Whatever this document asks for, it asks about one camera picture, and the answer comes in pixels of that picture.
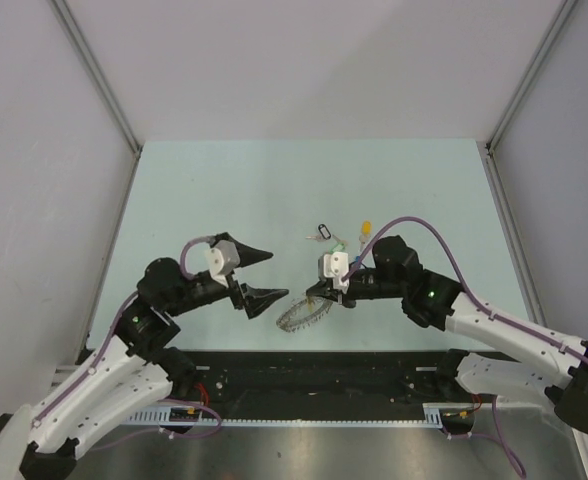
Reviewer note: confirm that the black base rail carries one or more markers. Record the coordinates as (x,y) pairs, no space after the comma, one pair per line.
(316,386)

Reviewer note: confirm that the metal disc with keyrings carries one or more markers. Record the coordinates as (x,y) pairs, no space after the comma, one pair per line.
(300,315)

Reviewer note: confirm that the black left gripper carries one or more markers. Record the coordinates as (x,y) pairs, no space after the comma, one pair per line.
(254,299)

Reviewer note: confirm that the aluminium frame post right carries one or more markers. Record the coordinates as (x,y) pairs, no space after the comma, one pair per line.
(534,68)

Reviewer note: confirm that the green tag key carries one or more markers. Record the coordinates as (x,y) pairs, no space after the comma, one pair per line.
(339,246)

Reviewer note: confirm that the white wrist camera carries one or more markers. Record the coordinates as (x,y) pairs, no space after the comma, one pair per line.
(334,266)
(222,258)

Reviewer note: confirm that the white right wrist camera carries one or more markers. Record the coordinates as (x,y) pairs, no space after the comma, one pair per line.
(334,266)

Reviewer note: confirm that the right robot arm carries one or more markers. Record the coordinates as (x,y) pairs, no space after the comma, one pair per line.
(544,366)

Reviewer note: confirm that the aluminium frame post left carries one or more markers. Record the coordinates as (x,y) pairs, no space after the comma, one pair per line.
(95,73)

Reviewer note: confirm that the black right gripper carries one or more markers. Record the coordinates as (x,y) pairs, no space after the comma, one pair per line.
(324,288)

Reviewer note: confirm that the aluminium frame post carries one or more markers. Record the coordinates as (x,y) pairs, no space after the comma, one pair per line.
(95,73)
(534,68)

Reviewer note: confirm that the black tag key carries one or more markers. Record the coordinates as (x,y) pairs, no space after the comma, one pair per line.
(322,234)

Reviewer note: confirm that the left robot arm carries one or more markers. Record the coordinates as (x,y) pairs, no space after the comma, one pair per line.
(134,366)

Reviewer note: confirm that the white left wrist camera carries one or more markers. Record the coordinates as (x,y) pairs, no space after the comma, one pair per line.
(222,258)

